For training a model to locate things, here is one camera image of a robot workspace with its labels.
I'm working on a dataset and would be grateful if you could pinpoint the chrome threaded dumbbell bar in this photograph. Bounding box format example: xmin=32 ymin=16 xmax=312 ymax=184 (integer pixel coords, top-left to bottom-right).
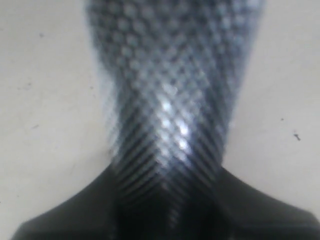
xmin=86 ymin=0 xmax=264 ymax=240

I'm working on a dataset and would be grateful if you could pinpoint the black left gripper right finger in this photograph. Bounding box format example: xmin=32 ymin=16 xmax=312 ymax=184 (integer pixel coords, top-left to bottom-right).
xmin=214 ymin=168 xmax=320 ymax=240

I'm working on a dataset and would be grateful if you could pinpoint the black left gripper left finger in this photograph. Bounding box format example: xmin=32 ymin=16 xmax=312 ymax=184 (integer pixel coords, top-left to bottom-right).
xmin=12 ymin=167 xmax=119 ymax=240

